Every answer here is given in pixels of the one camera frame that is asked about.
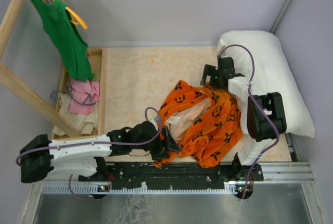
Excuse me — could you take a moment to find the grey clothes hanger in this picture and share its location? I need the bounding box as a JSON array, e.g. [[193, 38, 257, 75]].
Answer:
[[49, 85, 96, 106]]

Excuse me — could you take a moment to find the pink cloth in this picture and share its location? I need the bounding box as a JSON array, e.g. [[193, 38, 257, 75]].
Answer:
[[69, 80, 100, 115]]

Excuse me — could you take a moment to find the white pillow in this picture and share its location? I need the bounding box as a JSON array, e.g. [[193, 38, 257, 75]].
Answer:
[[217, 30, 315, 138]]

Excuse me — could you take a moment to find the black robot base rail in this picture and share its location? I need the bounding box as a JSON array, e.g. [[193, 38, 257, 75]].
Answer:
[[79, 162, 248, 190]]

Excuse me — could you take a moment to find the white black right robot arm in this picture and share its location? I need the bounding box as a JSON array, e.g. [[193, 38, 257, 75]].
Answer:
[[200, 56, 287, 181]]

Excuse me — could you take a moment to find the cream cloth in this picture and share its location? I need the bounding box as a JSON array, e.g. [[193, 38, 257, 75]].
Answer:
[[59, 94, 99, 135]]

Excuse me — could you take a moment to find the orange patterned pillowcase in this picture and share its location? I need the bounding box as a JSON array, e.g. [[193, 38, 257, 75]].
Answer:
[[155, 80, 243, 168]]

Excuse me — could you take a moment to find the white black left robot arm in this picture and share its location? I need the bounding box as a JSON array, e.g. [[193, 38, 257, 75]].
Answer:
[[16, 121, 182, 183]]

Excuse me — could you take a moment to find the yellow clothes hanger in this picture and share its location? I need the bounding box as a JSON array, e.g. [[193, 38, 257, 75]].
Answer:
[[28, 0, 88, 30]]

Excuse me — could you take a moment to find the wooden clothes rack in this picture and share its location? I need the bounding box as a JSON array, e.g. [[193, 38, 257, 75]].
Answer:
[[1, 0, 80, 138]]

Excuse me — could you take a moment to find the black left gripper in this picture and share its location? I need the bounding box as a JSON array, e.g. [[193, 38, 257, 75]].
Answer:
[[132, 126, 182, 160]]

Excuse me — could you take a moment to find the wooden tray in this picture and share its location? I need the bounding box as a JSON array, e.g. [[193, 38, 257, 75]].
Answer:
[[55, 48, 107, 135]]

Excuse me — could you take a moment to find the green tank top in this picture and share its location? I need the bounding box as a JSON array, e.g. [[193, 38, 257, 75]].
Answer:
[[30, 0, 95, 82]]

